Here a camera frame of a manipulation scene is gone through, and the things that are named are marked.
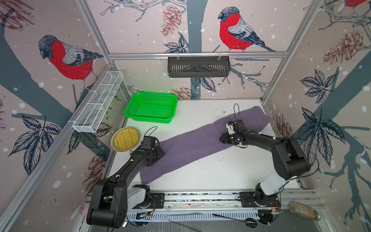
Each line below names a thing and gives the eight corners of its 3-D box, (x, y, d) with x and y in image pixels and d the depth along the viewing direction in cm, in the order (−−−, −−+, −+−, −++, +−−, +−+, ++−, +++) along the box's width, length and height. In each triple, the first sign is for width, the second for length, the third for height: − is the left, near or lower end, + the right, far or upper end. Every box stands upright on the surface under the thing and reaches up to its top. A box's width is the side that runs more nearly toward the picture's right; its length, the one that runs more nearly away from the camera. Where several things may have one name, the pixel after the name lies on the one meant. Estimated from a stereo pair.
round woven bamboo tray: (107, 152, 94) (105, 150, 92) (117, 128, 106) (115, 126, 104) (137, 151, 94) (136, 150, 92) (143, 128, 106) (142, 126, 104)
